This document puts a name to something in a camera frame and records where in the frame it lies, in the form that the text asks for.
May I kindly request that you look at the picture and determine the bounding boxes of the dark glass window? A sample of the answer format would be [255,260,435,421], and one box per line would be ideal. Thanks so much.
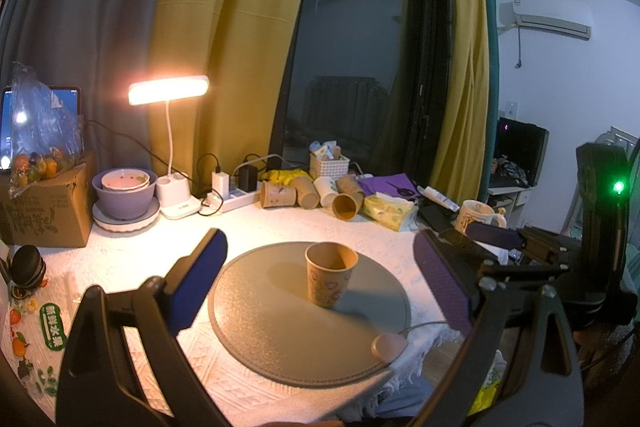
[270,0,457,188]

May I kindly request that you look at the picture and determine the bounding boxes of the black monitor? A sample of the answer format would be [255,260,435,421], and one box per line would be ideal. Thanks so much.
[495,117,549,188]

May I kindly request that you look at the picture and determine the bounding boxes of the white desk lamp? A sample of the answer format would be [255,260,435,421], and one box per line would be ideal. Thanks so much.
[127,75,211,221]

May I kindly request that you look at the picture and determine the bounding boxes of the pink inner bowl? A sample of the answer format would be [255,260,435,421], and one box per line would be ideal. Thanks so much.
[101,170,151,192]

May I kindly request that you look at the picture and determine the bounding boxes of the purple bowl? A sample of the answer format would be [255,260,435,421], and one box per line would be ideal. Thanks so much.
[91,168,158,220]

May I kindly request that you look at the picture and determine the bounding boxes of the pink oval device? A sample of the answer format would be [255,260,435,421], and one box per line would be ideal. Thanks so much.
[371,321,451,364]

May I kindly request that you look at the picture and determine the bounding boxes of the white lace tablecloth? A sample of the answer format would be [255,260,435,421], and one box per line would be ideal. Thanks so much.
[0,202,466,427]

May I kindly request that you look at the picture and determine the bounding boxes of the white plastic basket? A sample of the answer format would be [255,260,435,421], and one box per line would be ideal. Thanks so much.
[309,140,350,181]

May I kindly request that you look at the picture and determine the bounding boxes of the white paper cup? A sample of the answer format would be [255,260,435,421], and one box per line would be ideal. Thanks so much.
[313,177,341,208]

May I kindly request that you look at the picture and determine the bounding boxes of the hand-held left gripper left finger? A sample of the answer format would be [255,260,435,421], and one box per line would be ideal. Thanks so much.
[55,228,236,427]

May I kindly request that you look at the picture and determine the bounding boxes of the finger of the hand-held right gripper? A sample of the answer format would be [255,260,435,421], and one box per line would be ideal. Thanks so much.
[477,257,576,289]
[466,222,583,264]

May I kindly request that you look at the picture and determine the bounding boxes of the black cable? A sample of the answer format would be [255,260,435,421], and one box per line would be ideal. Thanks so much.
[82,119,223,200]

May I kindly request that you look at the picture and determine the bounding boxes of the black phone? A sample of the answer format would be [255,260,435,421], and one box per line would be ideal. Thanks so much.
[417,204,458,234]

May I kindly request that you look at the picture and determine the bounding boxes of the white cabinet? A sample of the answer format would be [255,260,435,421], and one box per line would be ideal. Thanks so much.
[487,184,538,229]

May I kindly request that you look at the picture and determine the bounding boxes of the brown patterned paper cup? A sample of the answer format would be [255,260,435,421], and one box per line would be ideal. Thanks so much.
[305,242,359,309]

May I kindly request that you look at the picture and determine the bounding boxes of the clear bag of fruit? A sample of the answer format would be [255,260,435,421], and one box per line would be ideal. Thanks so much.
[7,62,86,200]

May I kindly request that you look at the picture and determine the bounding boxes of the black round case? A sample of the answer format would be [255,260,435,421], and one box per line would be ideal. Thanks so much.
[11,245,47,290]

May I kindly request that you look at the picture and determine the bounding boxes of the white round base plate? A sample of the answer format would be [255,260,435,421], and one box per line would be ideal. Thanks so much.
[92,197,162,236]

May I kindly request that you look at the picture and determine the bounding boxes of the round grey mat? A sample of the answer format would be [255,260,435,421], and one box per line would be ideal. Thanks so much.
[207,241,413,390]

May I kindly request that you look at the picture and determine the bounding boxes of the yellow curtain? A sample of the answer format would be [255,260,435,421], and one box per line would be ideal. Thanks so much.
[149,0,327,190]
[430,0,492,194]

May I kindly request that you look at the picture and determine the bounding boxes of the tablet with lit screen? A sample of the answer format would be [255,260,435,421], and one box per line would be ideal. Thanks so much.
[0,84,83,176]

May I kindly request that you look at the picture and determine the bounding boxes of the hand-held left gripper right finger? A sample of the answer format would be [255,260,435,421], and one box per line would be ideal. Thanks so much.
[412,229,586,427]

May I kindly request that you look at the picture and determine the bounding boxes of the patterned ceramic mug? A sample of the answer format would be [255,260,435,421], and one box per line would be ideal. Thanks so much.
[454,200,507,233]

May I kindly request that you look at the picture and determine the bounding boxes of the purple cloth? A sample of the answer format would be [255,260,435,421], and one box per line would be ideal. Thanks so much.
[357,174,426,200]

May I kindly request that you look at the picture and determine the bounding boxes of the white air conditioner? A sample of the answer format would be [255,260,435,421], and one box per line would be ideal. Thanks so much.
[512,0,593,40]

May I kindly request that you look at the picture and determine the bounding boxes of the cardboard box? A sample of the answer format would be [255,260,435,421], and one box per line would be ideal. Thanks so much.
[0,150,98,249]

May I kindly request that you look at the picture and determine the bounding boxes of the teal curtain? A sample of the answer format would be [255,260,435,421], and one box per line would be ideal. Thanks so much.
[0,0,187,172]
[476,0,502,194]

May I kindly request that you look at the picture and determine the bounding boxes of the yellow-green tissue pack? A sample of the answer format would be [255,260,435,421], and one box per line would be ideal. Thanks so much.
[361,192,420,233]

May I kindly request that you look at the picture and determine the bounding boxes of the white tube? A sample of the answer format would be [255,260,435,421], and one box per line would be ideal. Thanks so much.
[416,186,460,212]

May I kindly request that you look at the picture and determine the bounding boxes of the yellow rubber gloves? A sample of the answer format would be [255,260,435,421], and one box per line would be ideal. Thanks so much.
[262,168,308,186]

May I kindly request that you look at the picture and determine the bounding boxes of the fruit printed plastic bag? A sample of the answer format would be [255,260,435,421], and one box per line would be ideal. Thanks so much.
[7,279,77,400]

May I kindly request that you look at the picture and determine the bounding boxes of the white power strip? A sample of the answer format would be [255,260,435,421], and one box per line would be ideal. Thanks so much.
[200,188,263,214]

